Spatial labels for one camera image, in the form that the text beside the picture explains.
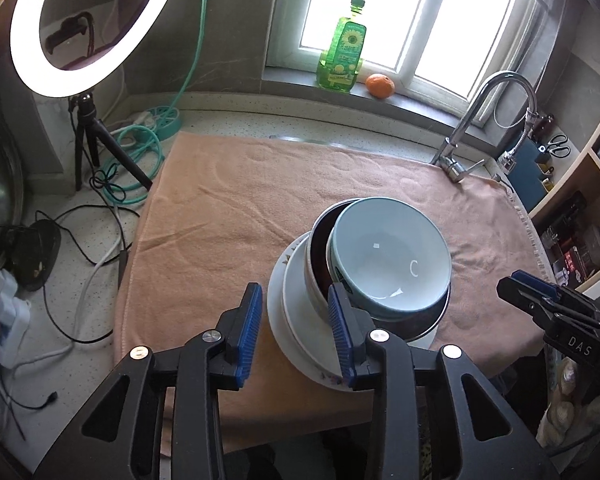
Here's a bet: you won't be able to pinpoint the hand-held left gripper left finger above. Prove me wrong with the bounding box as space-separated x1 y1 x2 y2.
32 282 265 480

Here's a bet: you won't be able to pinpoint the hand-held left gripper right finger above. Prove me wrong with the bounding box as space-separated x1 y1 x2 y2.
327 282 561 480

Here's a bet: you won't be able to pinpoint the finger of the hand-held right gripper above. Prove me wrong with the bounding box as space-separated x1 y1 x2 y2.
510 270 600 345
496 277 600 377

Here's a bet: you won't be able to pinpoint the large pink floral plate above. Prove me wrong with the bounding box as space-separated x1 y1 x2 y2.
267 234 438 392

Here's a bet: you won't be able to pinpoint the white leaf pattern plate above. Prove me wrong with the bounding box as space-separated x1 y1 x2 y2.
281 235 343 377

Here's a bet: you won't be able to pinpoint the large stainless steel bowl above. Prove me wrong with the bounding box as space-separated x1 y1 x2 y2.
304 200 452 343

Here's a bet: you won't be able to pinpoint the red steel bowl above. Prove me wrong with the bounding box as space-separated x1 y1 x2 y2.
307 200 361 296

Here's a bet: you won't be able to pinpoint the light blue ceramic bowl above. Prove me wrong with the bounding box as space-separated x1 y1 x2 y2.
326 197 452 321

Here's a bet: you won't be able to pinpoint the person's right hand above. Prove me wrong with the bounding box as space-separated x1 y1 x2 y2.
537 357 600 453

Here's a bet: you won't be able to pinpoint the red printed box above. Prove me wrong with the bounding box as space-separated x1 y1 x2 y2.
557 245 588 281

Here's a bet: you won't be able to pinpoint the blue knife block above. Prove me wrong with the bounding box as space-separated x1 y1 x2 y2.
505 137 553 213

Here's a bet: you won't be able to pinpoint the wooden shelf unit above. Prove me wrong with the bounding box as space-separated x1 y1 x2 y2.
527 110 600 306

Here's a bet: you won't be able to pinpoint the peach towel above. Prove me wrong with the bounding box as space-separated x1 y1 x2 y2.
112 131 556 458

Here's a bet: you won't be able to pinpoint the black scissors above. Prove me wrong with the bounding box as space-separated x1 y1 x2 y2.
540 134 571 158

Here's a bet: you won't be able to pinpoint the chrome kitchen faucet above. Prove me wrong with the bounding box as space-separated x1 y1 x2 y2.
430 71 538 183

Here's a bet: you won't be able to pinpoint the round teal power strip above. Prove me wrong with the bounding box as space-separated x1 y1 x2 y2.
147 105 183 141

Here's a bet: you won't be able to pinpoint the black oval object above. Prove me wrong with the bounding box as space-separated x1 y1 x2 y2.
5 219 62 291

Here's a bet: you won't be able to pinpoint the white power adapter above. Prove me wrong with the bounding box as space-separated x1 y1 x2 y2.
0 257 31 366

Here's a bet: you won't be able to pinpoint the white power plug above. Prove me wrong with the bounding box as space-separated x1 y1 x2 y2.
112 112 156 133

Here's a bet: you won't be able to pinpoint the orange fruit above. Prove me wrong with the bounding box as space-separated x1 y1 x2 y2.
365 73 396 99

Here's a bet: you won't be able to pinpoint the black tripod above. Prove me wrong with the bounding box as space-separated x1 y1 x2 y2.
67 90 153 191

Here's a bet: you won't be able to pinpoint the green dish soap bottle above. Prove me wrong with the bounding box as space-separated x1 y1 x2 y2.
316 0 371 93

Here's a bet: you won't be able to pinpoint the black phone holder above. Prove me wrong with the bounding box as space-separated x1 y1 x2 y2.
45 11 98 56

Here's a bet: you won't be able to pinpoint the chrome faucet sprayer hose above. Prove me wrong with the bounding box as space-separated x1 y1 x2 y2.
497 110 536 173

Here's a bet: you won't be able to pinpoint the black cable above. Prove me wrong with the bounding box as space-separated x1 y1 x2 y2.
0 167 131 411

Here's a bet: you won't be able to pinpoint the white window frame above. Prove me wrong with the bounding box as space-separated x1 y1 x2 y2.
262 0 551 126

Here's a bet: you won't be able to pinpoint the teal power strip with cable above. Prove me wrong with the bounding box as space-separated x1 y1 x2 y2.
100 0 216 206

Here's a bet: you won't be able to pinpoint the white ring light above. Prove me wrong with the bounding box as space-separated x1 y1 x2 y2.
9 0 186 98

